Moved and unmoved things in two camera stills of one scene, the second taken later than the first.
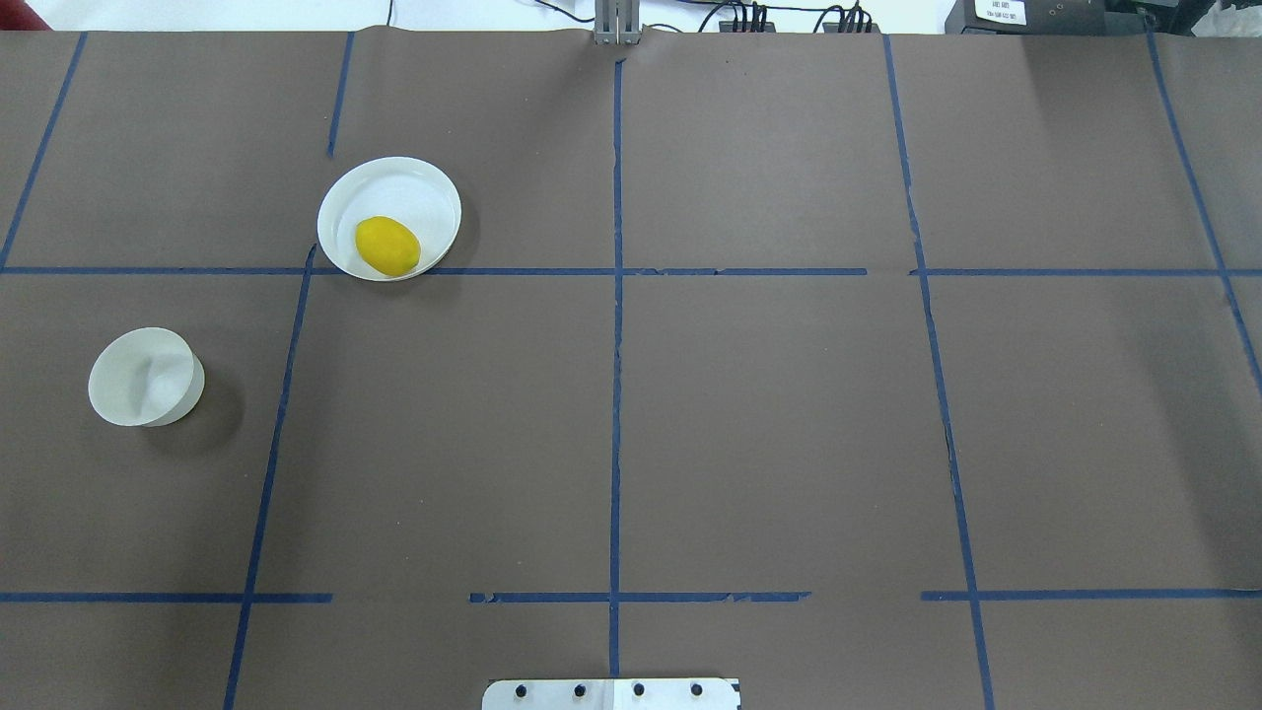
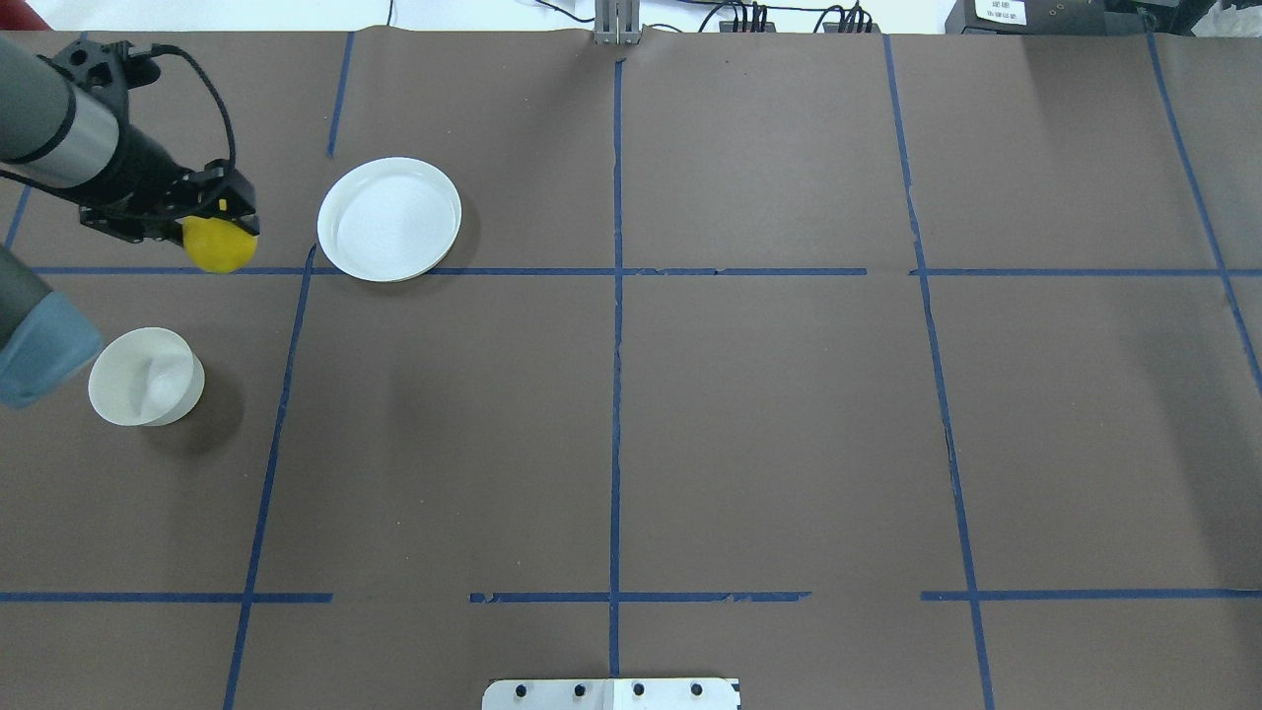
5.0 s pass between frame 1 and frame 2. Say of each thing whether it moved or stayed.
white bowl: stayed
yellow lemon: moved
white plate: stayed
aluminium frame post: stayed
